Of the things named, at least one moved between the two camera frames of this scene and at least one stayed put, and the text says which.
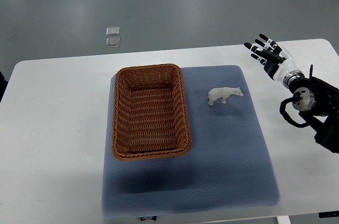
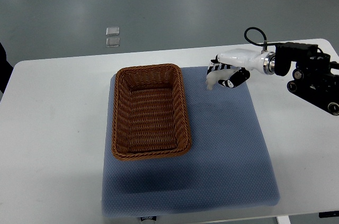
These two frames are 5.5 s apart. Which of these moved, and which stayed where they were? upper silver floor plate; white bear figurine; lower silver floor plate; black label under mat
Moved: white bear figurine
Stayed: lower silver floor plate; black label under mat; upper silver floor plate
